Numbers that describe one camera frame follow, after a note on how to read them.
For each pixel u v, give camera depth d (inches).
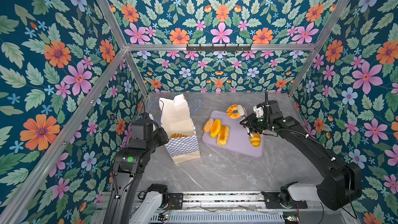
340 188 15.6
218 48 36.1
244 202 29.4
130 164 16.3
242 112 32.9
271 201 28.8
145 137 18.9
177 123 40.1
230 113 34.3
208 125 37.6
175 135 36.6
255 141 36.6
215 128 36.8
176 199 28.9
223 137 35.7
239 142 35.9
